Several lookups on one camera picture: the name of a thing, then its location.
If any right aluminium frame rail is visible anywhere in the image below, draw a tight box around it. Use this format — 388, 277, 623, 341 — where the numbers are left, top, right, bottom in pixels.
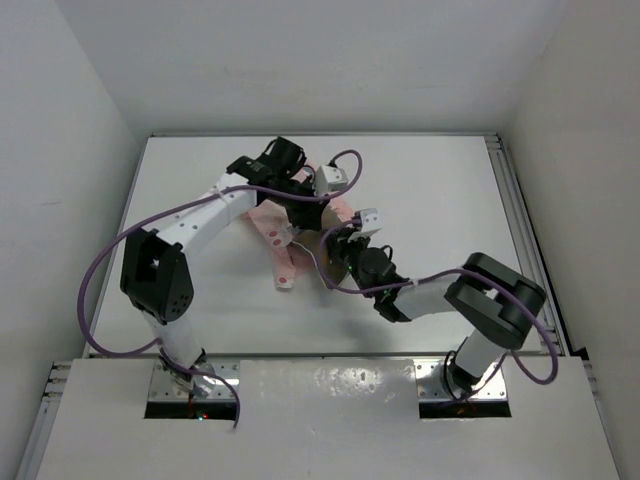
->
484, 134, 570, 356

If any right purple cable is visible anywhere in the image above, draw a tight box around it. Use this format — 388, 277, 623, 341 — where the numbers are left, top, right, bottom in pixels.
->
319, 225, 559, 401

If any purple cable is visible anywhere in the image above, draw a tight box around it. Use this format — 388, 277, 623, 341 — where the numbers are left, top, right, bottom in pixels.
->
319, 225, 559, 401
76, 148, 364, 430

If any aluminium frame rail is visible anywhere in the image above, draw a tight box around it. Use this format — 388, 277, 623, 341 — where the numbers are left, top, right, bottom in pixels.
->
484, 134, 570, 356
15, 361, 71, 480

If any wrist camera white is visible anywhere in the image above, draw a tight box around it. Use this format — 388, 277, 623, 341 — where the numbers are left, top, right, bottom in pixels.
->
313, 165, 349, 197
353, 208, 382, 239

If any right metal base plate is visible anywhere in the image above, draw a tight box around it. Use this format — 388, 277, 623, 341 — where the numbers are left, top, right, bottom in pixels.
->
414, 357, 508, 403

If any white front cover panel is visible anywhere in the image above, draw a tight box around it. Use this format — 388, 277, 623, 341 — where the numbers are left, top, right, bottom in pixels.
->
39, 358, 617, 479

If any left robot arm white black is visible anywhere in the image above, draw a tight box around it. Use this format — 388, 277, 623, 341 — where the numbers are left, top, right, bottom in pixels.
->
120, 137, 349, 387

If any metal base plate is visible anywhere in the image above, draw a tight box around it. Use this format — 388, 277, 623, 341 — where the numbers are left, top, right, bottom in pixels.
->
147, 360, 240, 404
414, 357, 508, 403

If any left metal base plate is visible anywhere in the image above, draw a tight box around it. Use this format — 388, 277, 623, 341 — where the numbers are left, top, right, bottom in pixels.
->
147, 360, 240, 404

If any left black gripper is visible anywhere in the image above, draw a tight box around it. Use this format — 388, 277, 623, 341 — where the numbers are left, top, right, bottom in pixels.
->
266, 174, 327, 230

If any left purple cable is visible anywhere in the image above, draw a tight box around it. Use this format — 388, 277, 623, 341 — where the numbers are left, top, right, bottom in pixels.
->
76, 148, 364, 430

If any left aluminium frame rail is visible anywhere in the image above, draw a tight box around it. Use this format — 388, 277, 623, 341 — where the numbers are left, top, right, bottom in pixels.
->
15, 361, 71, 480

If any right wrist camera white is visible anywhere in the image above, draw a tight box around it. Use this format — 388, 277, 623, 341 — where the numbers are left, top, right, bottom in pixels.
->
353, 208, 382, 239

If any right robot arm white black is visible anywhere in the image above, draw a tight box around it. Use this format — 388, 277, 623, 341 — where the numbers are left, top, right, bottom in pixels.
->
319, 221, 547, 401

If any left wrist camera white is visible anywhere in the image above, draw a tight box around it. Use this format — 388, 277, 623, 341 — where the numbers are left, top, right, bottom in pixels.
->
313, 165, 349, 197

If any pink cartoon print pillowcase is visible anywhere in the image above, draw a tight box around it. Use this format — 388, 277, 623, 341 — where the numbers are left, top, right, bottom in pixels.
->
244, 162, 355, 292

